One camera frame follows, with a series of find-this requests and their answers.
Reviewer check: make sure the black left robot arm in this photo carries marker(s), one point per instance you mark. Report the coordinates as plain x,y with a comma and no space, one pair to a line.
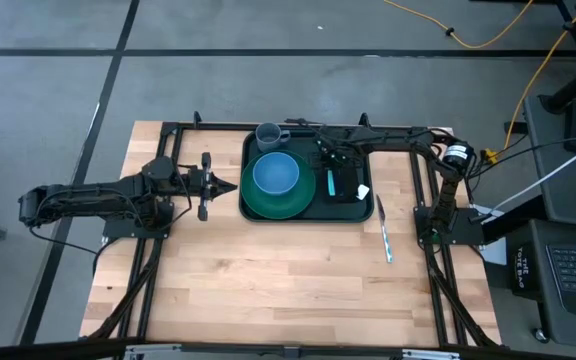
93,197

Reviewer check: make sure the caster wheel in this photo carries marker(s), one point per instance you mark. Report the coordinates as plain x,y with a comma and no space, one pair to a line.
542,335

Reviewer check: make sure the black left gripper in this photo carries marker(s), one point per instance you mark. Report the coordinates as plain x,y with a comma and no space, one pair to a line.
205,187

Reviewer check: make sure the grey cart top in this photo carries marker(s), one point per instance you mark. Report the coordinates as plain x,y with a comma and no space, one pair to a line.
558,200

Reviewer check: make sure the green round plate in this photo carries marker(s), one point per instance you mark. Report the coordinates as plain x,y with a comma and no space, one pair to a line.
288,205

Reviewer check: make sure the black cloth napkin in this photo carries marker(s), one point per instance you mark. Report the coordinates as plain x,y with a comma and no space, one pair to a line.
348,187

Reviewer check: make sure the blue bowl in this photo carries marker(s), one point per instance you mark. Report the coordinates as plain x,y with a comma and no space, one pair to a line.
275,173

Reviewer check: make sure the grey mug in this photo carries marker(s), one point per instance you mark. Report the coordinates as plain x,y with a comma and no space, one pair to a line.
268,136

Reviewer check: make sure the dark grey desk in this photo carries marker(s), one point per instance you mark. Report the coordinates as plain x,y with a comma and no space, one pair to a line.
533,310

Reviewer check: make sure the black tote bag box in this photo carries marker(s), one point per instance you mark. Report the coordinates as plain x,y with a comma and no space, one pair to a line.
525,270

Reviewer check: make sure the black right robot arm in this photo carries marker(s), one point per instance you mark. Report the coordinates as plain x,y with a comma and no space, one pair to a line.
448,200

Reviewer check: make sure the dark green rectangular tray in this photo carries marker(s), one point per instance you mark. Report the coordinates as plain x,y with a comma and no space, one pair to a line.
343,212

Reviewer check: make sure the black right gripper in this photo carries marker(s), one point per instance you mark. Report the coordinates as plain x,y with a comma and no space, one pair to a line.
340,152

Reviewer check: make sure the black aluminium table frame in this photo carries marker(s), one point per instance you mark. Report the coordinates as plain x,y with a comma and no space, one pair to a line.
208,125

